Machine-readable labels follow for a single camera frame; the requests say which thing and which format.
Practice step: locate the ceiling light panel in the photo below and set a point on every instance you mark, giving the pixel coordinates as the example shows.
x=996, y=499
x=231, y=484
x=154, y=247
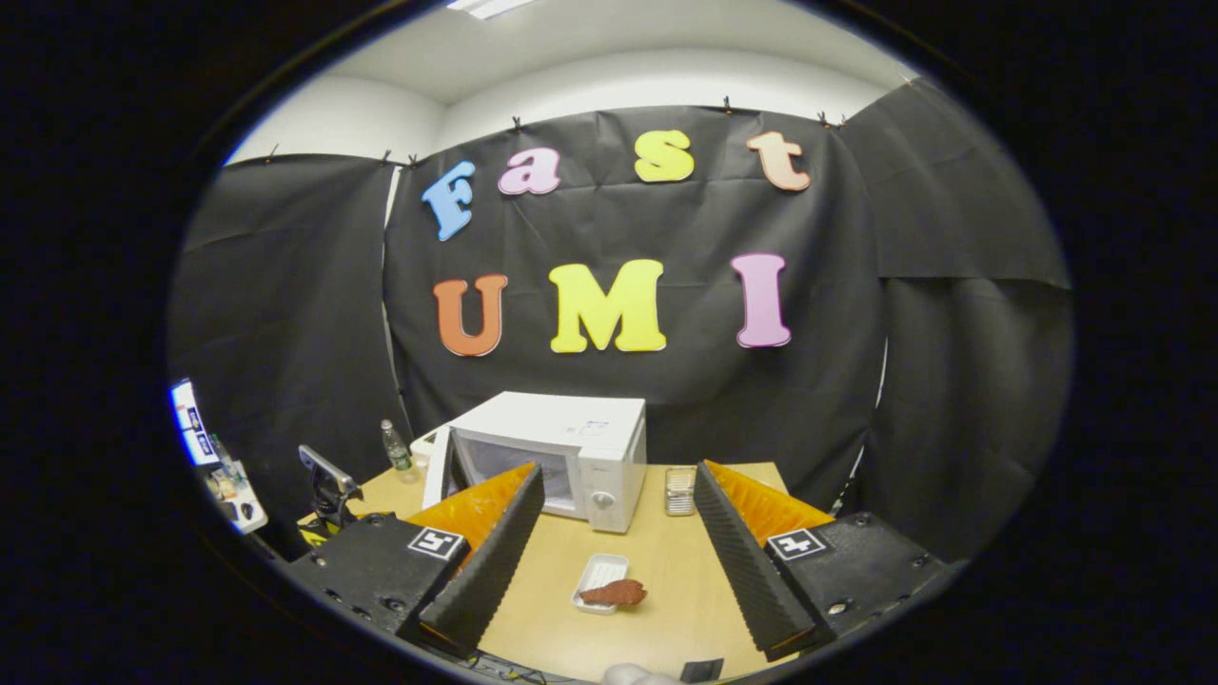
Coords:
x=490, y=6

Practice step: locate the compartment food tray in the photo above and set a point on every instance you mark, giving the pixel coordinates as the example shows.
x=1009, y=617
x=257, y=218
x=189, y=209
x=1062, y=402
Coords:
x=680, y=490

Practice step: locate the clear plastic water bottle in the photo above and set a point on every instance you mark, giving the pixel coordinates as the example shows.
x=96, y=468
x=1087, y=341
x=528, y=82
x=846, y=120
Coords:
x=397, y=452

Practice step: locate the brown meat piece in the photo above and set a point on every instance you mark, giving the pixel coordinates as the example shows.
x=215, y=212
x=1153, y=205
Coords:
x=617, y=594

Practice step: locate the white microwave oven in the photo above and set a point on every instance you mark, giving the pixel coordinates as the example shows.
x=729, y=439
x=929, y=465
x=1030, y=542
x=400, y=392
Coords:
x=571, y=423

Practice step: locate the black backdrop cloth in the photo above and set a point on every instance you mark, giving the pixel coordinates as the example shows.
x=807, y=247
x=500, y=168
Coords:
x=666, y=219

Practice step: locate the white rectangular tray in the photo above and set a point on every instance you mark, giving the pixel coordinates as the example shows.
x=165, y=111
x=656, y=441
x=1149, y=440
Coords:
x=599, y=571

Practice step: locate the cluttered white side table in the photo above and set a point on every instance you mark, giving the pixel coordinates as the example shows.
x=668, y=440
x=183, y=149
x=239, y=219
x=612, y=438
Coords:
x=243, y=509

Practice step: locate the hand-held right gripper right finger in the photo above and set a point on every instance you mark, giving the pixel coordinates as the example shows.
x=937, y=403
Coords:
x=747, y=571

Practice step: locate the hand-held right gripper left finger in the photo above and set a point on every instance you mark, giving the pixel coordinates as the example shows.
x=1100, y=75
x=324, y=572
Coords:
x=495, y=571

